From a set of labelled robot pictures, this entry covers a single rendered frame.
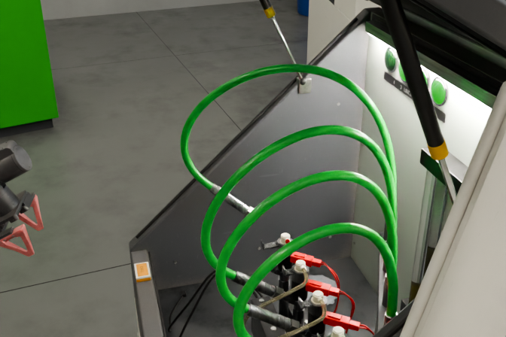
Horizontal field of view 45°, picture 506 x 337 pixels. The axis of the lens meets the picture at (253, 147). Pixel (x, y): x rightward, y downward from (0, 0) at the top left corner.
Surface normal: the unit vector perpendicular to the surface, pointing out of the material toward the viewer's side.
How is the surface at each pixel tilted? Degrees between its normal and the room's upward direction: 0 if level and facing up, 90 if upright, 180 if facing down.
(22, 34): 90
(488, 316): 76
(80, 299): 0
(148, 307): 0
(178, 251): 90
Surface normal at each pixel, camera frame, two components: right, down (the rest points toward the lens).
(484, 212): -0.94, -0.10
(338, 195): 0.26, 0.43
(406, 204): -0.97, 0.12
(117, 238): 0.00, -0.90
